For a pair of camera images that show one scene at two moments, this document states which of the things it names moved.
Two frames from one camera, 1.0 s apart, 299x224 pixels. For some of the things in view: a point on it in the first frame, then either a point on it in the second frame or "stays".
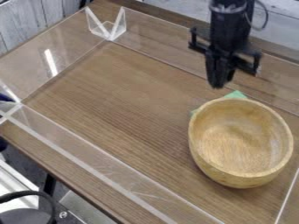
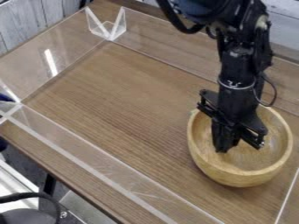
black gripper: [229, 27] to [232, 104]
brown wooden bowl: [239, 142] stays
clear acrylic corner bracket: [106, 30] stays
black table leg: [49, 185] stays
